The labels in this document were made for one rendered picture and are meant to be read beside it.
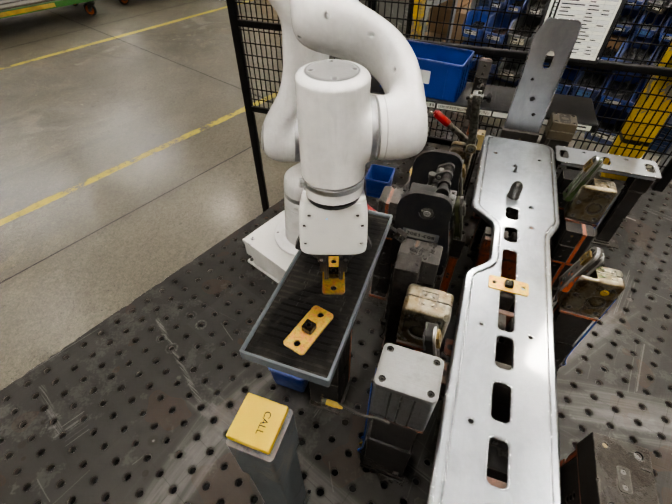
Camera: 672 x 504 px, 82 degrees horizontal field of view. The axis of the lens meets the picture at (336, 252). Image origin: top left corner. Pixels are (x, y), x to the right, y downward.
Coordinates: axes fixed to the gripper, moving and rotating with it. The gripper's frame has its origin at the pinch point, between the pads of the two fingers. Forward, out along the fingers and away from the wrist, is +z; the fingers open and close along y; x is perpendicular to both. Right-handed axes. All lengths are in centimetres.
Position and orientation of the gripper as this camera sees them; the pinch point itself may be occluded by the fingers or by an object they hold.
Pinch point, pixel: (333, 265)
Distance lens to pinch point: 64.9
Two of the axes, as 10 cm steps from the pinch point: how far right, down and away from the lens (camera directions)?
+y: 10.0, 0.0, 0.0
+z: 0.0, 7.0, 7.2
